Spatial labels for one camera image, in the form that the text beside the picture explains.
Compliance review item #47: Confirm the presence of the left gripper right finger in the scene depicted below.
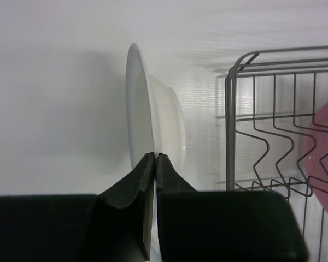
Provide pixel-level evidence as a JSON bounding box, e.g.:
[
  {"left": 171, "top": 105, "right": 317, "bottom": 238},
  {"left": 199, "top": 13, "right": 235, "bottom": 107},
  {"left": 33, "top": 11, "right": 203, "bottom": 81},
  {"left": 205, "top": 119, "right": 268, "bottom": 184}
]
[{"left": 156, "top": 154, "right": 309, "bottom": 261}]

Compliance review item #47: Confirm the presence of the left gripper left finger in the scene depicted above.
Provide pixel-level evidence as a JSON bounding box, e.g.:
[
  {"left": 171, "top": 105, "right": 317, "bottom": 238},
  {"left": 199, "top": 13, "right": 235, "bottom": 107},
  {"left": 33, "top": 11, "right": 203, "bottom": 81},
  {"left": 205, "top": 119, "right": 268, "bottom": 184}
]
[{"left": 0, "top": 153, "right": 155, "bottom": 261}]

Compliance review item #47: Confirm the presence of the clear glass plate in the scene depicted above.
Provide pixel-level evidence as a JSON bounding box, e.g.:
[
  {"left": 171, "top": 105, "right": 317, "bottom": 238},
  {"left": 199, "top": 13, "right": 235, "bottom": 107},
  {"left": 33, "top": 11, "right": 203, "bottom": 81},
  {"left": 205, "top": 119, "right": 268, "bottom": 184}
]
[{"left": 125, "top": 43, "right": 188, "bottom": 262}]

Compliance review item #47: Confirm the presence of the pink plastic plate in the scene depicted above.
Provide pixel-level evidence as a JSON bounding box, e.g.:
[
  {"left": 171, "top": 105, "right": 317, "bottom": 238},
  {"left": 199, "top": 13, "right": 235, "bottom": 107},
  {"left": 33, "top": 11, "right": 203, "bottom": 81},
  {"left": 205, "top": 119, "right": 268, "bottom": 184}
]
[{"left": 304, "top": 101, "right": 328, "bottom": 213}]

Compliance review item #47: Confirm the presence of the wire dish rack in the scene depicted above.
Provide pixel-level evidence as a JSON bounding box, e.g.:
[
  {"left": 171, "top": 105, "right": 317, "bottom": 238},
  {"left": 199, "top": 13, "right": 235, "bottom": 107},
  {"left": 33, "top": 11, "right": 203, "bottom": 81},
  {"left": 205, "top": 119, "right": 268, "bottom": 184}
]
[{"left": 223, "top": 45, "right": 328, "bottom": 261}]

